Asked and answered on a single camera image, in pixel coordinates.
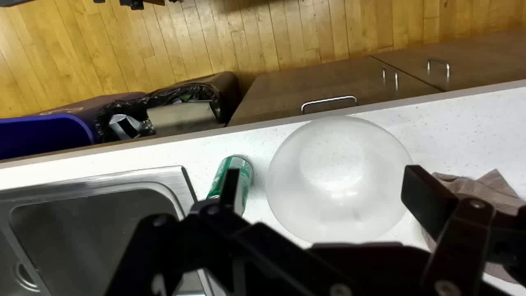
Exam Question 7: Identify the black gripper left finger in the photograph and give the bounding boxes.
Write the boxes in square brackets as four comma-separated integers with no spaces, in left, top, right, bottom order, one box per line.
[104,167,352,296]

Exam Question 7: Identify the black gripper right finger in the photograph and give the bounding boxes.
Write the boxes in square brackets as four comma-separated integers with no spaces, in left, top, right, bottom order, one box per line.
[401,163,526,296]

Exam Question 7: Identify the brown waffle-weave towel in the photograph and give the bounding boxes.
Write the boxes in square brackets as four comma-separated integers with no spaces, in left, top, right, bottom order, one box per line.
[432,168,526,287]

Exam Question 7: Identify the translucent white plastic bowl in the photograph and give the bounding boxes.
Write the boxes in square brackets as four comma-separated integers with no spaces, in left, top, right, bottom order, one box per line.
[266,116,414,246]

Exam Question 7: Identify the green soda can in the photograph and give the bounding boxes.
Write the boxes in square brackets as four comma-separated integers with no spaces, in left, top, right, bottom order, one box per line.
[206,155,255,216]

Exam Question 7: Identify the stainless steel sink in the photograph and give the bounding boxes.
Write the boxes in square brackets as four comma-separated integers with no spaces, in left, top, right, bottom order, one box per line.
[0,163,199,296]

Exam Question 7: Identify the black trash bin with bag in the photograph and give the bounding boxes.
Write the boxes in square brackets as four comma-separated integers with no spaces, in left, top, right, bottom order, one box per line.
[104,71,243,142]

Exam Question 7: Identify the wooden cabinet drawers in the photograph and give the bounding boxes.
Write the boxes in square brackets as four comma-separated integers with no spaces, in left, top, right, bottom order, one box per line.
[227,55,441,129]

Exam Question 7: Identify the wooden cabinet door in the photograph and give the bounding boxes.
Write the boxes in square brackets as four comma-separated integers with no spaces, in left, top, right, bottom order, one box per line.
[372,27,526,93]

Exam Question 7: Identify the blue recycling bin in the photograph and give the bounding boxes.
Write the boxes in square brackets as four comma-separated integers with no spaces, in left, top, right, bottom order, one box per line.
[0,93,150,162]

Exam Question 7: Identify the silver cabinet door handle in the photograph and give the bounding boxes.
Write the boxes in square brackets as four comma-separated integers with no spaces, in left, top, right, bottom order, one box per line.
[426,57,452,80]
[380,68,401,93]

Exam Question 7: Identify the silver drawer handle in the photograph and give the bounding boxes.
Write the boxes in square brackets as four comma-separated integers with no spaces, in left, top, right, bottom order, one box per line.
[299,94,360,114]

